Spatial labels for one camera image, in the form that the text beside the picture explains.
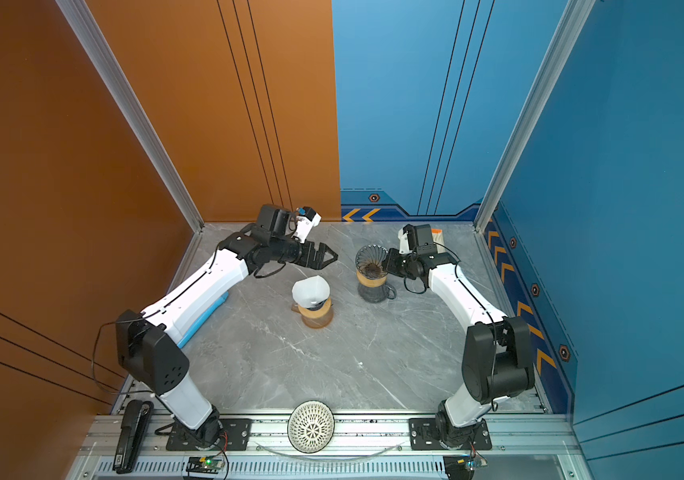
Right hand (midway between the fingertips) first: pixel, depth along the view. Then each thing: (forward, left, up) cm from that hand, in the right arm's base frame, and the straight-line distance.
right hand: (382, 262), depth 89 cm
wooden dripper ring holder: (-14, +19, -7) cm, 25 cm away
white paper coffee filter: (-8, +21, -3) cm, 23 cm away
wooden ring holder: (-3, +4, -6) cm, 8 cm away
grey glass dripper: (+1, +4, 0) cm, 4 cm away
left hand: (-3, +15, +9) cm, 18 cm away
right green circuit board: (-48, -17, -18) cm, 54 cm away
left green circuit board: (-48, +44, -17) cm, 68 cm away
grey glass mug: (-3, +1, -13) cm, 13 cm away
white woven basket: (-40, +19, -15) cm, 47 cm away
